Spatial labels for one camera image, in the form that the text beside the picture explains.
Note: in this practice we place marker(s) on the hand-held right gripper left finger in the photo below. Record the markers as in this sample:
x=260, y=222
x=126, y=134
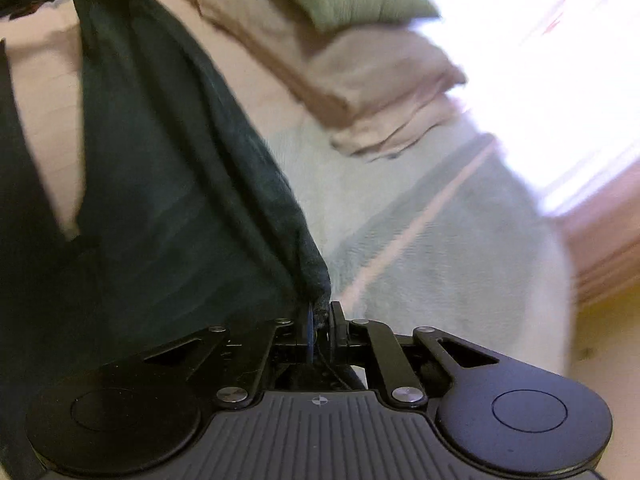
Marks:
x=310, y=332

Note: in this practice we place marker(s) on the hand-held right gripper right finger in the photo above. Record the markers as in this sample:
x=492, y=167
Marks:
x=335, y=330

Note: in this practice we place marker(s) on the dark grey pants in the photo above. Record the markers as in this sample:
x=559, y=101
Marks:
x=165, y=185

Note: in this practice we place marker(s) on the striped pink grey blanket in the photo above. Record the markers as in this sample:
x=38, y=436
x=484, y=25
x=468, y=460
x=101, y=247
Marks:
x=425, y=240

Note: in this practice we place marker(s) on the beige folded blanket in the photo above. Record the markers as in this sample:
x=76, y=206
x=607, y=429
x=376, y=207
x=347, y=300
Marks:
x=380, y=75

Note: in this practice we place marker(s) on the pink curtain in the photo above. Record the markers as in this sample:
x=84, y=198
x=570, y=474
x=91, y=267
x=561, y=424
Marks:
x=600, y=240

